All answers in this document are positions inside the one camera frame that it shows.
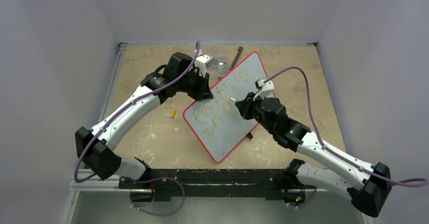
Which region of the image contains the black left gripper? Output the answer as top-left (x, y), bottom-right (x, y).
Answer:
top-left (177, 69), bottom-right (211, 101)

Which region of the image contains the red framed whiteboard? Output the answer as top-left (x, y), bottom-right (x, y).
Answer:
top-left (183, 51), bottom-right (267, 163)

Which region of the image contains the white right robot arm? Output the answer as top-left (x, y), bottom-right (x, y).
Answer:
top-left (234, 93), bottom-right (393, 217)

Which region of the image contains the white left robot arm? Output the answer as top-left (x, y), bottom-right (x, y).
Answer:
top-left (75, 52), bottom-right (215, 188)

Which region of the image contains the black whiteboard stand clip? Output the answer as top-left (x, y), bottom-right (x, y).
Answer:
top-left (246, 133), bottom-right (253, 140)

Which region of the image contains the clear plastic marker holder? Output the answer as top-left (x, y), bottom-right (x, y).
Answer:
top-left (207, 56), bottom-right (229, 80)

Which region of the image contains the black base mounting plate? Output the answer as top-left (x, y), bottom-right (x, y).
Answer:
top-left (119, 169), bottom-right (306, 205)

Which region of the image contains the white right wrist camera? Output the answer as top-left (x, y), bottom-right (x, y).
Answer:
top-left (253, 78), bottom-right (274, 101)

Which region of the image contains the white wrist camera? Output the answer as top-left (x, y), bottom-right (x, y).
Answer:
top-left (194, 49), bottom-right (215, 77)
top-left (253, 78), bottom-right (274, 101)

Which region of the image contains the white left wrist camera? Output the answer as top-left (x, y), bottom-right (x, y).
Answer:
top-left (194, 49), bottom-right (215, 77)

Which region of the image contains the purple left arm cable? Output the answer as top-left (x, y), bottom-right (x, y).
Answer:
top-left (73, 40), bottom-right (202, 216)

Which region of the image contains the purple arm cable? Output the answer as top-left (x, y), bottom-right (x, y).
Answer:
top-left (263, 66), bottom-right (428, 210)
top-left (73, 40), bottom-right (202, 216)

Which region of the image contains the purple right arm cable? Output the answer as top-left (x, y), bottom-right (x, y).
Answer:
top-left (263, 66), bottom-right (428, 210)

